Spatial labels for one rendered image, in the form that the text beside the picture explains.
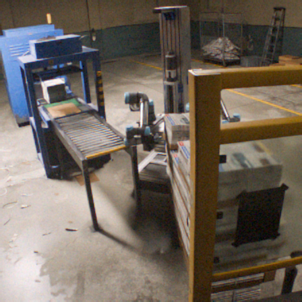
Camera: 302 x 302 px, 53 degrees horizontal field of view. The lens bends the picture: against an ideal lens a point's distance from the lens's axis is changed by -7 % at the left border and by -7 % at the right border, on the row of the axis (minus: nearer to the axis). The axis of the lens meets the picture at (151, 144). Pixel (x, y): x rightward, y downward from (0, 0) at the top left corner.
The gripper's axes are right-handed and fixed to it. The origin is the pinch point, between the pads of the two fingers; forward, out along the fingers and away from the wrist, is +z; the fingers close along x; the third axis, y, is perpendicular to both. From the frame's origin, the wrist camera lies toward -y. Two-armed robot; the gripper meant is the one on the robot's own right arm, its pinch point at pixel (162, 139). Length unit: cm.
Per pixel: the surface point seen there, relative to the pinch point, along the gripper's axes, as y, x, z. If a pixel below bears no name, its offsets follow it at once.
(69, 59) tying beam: 64, 127, -89
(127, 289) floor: -85, -95, -50
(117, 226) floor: -85, -11, -52
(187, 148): 22, -68, 6
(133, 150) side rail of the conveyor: -9.5, 4.9, -27.8
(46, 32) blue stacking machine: 88, 351, -148
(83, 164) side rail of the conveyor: -9, -12, -74
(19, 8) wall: 145, 842, -306
